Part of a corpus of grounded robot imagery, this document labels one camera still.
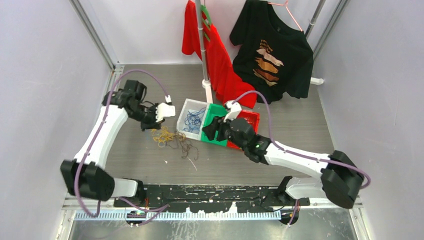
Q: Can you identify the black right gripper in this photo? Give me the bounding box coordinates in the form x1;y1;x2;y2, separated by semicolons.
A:
201;112;247;152

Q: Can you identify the multicolour cable bundle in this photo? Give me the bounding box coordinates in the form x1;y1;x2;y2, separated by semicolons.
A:
150;125;200;162

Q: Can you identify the blue cable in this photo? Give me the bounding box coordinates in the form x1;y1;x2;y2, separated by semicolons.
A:
182;106;208;134

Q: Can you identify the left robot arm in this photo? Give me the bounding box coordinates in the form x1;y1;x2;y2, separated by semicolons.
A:
60;80;175;207

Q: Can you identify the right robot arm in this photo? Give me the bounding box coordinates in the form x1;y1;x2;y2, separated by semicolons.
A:
202;116;366;209

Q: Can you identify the red plastic bin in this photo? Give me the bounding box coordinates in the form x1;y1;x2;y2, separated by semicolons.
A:
226;110;260;150

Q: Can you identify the green plastic bin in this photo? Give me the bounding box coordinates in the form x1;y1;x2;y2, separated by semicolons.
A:
200;103;235;147

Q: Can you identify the white plastic bin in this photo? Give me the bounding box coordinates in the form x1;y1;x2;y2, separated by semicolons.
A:
176;98;209;141

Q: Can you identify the red t-shirt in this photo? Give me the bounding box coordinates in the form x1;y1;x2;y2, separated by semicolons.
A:
181;0;255;104

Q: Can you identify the metal clothes stand pole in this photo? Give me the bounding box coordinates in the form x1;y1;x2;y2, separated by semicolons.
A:
194;0;213;104

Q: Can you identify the black printed t-shirt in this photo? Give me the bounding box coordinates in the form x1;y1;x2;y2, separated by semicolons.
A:
229;0;314;103

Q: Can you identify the green clothes hanger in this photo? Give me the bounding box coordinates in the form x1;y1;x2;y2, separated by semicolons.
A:
200;4;212;42

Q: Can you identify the pink clothes hanger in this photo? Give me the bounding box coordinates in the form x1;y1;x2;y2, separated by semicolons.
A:
268;0;303;32

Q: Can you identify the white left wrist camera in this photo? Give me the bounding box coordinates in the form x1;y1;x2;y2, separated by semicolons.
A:
155;102;176;123

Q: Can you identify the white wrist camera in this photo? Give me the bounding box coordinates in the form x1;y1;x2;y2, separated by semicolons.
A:
223;100;242;123
155;102;176;123

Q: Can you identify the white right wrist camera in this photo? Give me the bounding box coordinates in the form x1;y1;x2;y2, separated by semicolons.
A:
223;100;242;123

